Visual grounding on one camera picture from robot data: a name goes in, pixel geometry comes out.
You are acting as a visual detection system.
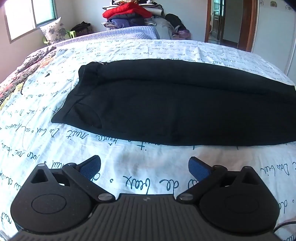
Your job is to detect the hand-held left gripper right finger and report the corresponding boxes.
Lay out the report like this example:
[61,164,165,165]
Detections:
[176,156,263,205]

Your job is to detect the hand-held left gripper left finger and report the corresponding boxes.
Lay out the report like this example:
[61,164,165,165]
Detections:
[30,155,115,205]

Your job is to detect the black pants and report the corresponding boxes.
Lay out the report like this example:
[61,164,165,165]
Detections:
[51,59,296,147]

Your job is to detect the striped floral quilt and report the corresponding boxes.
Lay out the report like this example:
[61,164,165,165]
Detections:
[0,46,57,105]

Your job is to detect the white script-printed bedsheet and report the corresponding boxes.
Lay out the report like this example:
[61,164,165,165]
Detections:
[0,38,296,241]

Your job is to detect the purple bag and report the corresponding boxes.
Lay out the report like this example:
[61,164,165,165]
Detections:
[172,30,191,40]

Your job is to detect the green plastic chair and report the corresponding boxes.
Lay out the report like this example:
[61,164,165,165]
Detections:
[42,30,76,45]

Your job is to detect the black bag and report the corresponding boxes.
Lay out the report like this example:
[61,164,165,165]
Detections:
[70,22,93,37]

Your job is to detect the floral pillow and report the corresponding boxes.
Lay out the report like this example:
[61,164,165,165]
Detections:
[40,17,68,44]

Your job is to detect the lilac textured blanket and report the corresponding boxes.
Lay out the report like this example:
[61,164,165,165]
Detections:
[52,26,160,47]

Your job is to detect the grey cloth bundle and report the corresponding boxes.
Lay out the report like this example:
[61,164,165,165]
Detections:
[144,17,176,40]

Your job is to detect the dark blue folded clothes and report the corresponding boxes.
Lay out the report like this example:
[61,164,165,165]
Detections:
[108,18,149,29]

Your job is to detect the dark clothes heap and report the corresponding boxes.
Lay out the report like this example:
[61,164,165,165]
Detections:
[165,13,187,33]

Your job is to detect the red jacket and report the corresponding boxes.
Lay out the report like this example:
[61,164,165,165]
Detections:
[103,3,152,19]

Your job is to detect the window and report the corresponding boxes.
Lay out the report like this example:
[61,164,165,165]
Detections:
[3,0,58,43]

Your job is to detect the pile of mixed clothes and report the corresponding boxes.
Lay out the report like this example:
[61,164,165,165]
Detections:
[103,0,164,17]

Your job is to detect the black cable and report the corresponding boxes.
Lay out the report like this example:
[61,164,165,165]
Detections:
[273,221,296,233]

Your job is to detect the wooden door frame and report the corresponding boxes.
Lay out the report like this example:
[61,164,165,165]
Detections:
[205,0,258,52]

